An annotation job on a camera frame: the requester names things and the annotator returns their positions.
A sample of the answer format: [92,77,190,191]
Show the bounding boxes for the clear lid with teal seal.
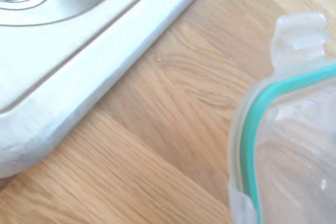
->
[227,11,336,224]

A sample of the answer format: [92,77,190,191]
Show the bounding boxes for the stainless steel sink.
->
[0,0,222,180]

